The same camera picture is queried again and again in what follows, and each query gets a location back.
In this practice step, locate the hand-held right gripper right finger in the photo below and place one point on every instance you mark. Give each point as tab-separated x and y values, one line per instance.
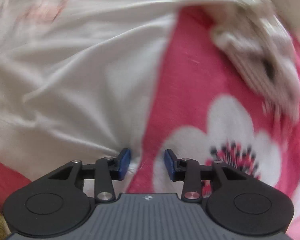
169	163

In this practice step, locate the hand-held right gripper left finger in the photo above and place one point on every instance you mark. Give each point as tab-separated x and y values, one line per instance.
125	163

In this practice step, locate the cream white garment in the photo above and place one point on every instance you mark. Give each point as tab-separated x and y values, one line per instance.
77	80

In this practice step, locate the pink floral blanket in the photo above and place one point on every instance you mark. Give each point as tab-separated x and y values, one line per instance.
189	80

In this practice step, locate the knitted sweater with fleece lining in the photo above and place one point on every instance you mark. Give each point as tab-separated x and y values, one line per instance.
252	55

